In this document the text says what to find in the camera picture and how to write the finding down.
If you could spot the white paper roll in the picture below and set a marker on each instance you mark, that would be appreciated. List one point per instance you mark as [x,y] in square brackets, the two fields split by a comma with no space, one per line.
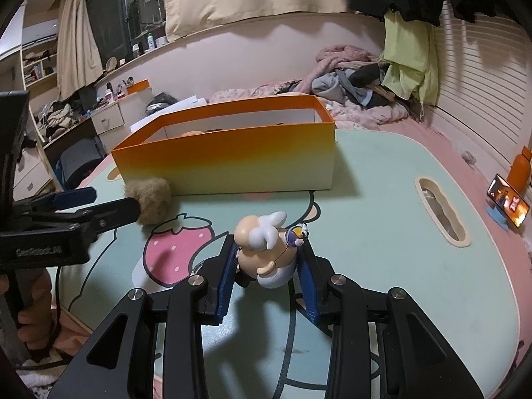
[174,110]

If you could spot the brown fluffy pompom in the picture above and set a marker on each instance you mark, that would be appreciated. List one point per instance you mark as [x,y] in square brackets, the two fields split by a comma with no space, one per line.
[156,199]

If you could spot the white air conditioner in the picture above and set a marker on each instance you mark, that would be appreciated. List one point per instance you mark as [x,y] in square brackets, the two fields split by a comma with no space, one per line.
[39,37]

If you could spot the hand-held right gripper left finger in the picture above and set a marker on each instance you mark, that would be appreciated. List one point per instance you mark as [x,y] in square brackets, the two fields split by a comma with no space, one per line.
[226,282]

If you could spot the dark window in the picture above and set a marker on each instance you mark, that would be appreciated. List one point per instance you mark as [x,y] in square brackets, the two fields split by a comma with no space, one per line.
[124,16]

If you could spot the light green hanging cloth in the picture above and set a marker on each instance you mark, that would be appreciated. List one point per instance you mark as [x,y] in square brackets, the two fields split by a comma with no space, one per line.
[409,58]

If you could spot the clothes pile on desk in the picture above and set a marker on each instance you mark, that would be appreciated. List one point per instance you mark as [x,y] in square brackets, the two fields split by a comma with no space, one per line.
[58,118]

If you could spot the blue phone stand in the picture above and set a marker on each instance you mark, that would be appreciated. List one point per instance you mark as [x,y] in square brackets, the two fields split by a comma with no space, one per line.
[496,216]

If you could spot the grey blue clothing pile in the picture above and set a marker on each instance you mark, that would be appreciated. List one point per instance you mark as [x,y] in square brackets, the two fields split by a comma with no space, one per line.
[353,87]

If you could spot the white drawer cabinet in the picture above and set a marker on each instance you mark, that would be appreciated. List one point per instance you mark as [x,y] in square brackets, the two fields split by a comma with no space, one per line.
[114,116]

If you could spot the bald white haired figurine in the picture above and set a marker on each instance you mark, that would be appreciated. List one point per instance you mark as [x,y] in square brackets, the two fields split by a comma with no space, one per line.
[257,253]

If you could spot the white jar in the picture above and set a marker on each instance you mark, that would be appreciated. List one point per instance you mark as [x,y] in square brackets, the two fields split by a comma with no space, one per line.
[161,42]

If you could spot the white wall shelf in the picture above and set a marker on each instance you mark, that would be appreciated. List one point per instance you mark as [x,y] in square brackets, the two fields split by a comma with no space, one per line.
[39,68]

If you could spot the small orange box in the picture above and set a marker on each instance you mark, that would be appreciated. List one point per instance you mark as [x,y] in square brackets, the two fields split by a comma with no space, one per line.
[138,87]

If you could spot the dark suitcase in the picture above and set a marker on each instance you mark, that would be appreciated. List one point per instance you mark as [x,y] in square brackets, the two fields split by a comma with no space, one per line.
[79,162]

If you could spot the narrow beige curtain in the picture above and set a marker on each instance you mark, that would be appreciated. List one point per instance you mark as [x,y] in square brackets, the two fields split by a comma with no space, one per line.
[79,37]

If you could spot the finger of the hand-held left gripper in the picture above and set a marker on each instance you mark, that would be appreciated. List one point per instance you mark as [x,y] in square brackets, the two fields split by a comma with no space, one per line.
[75,197]
[112,214]

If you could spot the orange bottle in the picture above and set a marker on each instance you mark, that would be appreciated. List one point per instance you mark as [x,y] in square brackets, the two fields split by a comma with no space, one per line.
[521,168]

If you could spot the large orange cardboard box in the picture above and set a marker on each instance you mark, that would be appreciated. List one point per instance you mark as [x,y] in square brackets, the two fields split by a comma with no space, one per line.
[224,162]

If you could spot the grey plastic bag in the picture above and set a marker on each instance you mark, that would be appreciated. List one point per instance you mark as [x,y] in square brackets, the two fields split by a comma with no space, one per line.
[160,103]

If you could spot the smartphone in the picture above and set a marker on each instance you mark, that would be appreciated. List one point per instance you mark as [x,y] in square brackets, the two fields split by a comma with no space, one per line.
[509,201]

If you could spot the pink floral duvet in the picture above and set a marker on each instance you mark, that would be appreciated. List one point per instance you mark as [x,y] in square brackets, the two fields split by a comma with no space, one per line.
[365,114]

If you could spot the white dresser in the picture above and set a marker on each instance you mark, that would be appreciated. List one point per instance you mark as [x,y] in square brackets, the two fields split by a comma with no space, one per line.
[31,176]

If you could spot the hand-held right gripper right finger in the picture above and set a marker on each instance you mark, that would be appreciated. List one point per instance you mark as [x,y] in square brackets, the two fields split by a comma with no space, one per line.
[307,291]

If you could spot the person's left hand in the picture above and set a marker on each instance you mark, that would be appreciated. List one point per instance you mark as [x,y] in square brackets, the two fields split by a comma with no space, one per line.
[39,299]

